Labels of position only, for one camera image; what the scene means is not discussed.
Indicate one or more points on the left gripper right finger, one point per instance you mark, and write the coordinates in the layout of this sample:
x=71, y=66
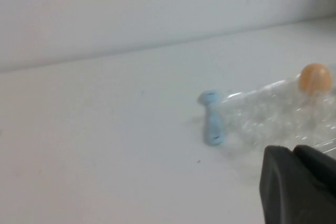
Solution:
x=319, y=157

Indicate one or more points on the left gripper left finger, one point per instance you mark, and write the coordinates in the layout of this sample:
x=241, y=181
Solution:
x=288, y=187

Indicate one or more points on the clear plastic egg tray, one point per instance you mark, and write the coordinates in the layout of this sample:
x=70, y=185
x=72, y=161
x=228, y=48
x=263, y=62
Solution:
x=267, y=119

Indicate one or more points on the orange egg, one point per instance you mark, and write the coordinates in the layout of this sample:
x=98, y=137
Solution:
x=315, y=78

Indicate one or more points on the light blue plastic spoon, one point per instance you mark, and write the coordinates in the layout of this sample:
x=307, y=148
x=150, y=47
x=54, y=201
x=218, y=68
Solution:
x=214, y=127

